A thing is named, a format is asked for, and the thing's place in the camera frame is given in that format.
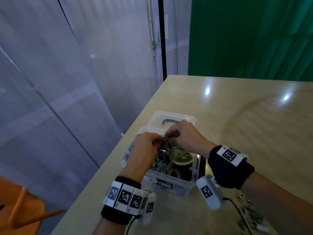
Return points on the person's right hand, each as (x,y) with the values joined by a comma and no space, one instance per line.
(193,137)

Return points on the person's left hand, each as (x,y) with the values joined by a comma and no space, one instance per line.
(142,154)

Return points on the small clear tape roll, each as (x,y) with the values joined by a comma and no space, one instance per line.
(177,172)

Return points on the transparent storage box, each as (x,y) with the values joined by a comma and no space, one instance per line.
(183,181)

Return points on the pile of metal staple strips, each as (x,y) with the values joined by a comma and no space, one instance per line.
(252,217)

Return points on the person's right forearm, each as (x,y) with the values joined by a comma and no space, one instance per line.
(278,203)

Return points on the transparent box lid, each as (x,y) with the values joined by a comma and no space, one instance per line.
(156,117)

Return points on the black marker wristband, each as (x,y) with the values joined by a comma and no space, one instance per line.
(124,200)
(231,166)

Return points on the green curtain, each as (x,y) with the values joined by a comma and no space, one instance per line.
(249,36)

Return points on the orange chair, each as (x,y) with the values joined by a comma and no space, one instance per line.
(19,208)

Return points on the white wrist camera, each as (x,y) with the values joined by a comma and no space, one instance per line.
(209,192)
(147,208)

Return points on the black window post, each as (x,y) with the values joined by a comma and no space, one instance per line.
(161,36)

